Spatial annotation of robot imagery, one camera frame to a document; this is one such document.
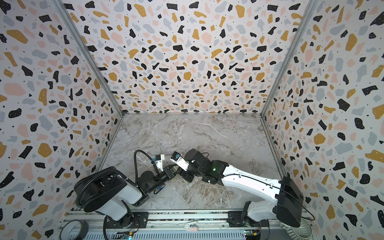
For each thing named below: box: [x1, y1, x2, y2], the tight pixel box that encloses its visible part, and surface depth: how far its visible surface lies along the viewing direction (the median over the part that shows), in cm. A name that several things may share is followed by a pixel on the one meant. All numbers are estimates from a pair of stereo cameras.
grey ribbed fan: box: [280, 217, 313, 240], surface depth 69 cm
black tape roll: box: [59, 219, 89, 240], surface depth 71 cm
